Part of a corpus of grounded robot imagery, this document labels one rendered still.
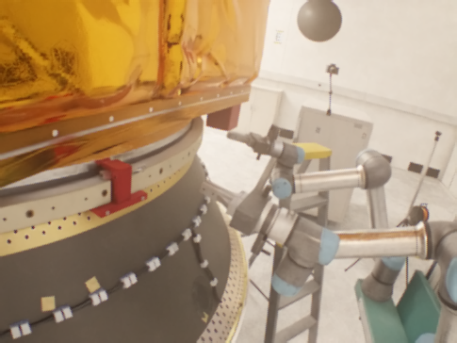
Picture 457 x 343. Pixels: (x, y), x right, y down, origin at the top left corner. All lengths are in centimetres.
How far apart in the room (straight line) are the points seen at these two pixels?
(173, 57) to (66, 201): 44
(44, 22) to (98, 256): 45
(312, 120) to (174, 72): 323
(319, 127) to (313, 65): 410
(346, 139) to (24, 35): 377
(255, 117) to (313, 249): 700
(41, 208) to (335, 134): 366
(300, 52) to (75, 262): 759
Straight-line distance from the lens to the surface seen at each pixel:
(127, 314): 74
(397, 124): 815
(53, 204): 58
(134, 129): 77
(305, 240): 66
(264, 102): 751
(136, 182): 67
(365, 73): 793
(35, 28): 47
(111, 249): 70
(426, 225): 83
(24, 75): 47
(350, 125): 395
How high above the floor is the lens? 198
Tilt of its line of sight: 21 degrees down
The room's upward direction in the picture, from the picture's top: 10 degrees clockwise
